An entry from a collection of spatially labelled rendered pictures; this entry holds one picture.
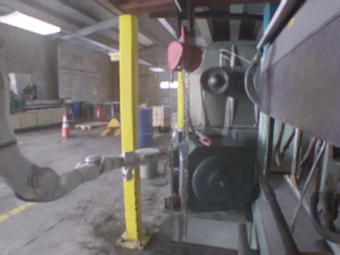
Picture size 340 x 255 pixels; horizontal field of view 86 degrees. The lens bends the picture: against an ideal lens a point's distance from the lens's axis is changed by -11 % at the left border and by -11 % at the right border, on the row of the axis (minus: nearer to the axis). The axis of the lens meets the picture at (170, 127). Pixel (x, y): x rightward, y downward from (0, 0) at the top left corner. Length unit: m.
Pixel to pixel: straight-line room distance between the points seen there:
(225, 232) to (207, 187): 0.51
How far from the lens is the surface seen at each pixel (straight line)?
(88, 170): 0.82
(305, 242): 0.97
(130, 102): 1.42
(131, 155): 0.95
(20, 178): 0.59
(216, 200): 1.37
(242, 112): 2.15
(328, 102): 0.56
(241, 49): 2.19
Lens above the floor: 1.13
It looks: 8 degrees down
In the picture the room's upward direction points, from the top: straight up
